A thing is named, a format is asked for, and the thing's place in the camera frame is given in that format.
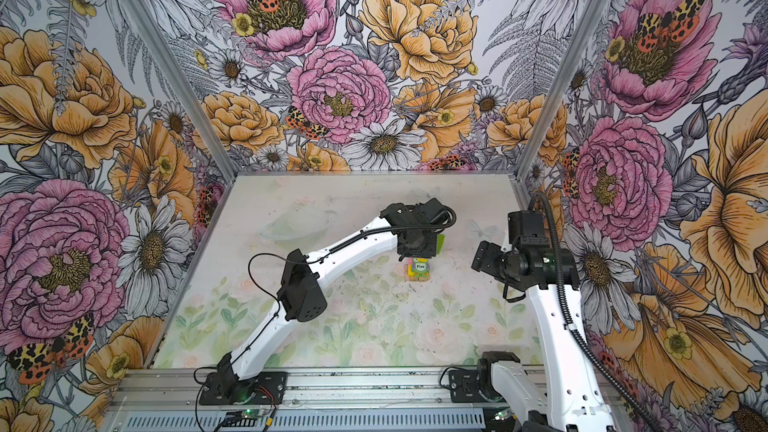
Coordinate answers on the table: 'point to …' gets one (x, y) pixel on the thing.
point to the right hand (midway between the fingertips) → (489, 275)
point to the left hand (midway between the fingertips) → (421, 257)
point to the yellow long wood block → (410, 270)
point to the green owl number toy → (418, 269)
